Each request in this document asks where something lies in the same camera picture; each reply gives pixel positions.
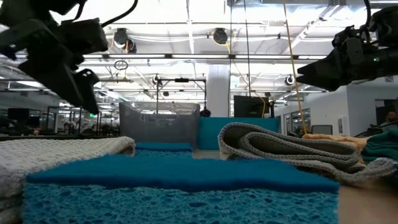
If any yellow hanging cable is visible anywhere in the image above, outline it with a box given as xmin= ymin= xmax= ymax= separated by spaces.
xmin=282 ymin=0 xmax=308 ymax=135

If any white waffle weave towel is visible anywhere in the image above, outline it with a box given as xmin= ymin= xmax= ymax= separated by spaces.
xmin=0 ymin=136 xmax=136 ymax=224

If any white square column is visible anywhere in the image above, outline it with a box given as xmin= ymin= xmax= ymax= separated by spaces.
xmin=206 ymin=64 xmax=231 ymax=118

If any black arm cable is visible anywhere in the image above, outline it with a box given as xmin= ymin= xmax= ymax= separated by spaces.
xmin=101 ymin=0 xmax=139 ymax=29
xmin=363 ymin=0 xmax=373 ymax=43

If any orange towel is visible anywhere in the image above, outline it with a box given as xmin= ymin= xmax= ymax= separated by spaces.
xmin=302 ymin=133 xmax=371 ymax=166

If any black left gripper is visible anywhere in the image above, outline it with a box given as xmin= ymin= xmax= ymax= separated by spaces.
xmin=0 ymin=14 xmax=101 ymax=115

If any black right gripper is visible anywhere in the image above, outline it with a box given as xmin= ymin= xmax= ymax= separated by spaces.
xmin=295 ymin=46 xmax=398 ymax=93

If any person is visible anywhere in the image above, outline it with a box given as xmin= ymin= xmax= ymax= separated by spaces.
xmin=384 ymin=110 xmax=398 ymax=125

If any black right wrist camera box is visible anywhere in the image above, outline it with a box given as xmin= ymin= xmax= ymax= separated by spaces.
xmin=331 ymin=25 xmax=379 ymax=66

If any black computer monitor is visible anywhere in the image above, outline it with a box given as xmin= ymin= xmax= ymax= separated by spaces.
xmin=233 ymin=95 xmax=271 ymax=118

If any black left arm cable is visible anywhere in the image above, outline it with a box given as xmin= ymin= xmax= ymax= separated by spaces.
xmin=101 ymin=0 xmax=139 ymax=29

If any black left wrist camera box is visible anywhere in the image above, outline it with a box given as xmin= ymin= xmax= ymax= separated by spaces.
xmin=60 ymin=17 xmax=109 ymax=56

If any small dark monitor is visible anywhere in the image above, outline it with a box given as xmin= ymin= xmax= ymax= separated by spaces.
xmin=7 ymin=108 xmax=30 ymax=123

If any smoky grey plastic bin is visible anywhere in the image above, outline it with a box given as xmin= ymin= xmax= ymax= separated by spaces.
xmin=119 ymin=101 xmax=201 ymax=151

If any black metal rig frame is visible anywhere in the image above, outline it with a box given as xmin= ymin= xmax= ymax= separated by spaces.
xmin=155 ymin=77 xmax=215 ymax=118

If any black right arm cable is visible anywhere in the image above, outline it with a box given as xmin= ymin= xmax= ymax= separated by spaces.
xmin=363 ymin=0 xmax=373 ymax=43

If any dark green towel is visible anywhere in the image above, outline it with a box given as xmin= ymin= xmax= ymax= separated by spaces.
xmin=360 ymin=129 xmax=398 ymax=170

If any blue plastic bin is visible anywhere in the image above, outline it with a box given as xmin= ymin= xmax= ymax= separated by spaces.
xmin=197 ymin=117 xmax=280 ymax=151

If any long ceiling light bar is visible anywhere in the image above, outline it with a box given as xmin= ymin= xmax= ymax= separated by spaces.
xmin=82 ymin=53 xmax=327 ymax=60

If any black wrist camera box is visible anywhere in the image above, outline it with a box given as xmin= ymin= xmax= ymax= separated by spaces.
xmin=331 ymin=25 xmax=379 ymax=66
xmin=60 ymin=17 xmax=109 ymax=56

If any grey towel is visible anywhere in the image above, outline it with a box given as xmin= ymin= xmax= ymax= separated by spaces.
xmin=218 ymin=122 xmax=397 ymax=184

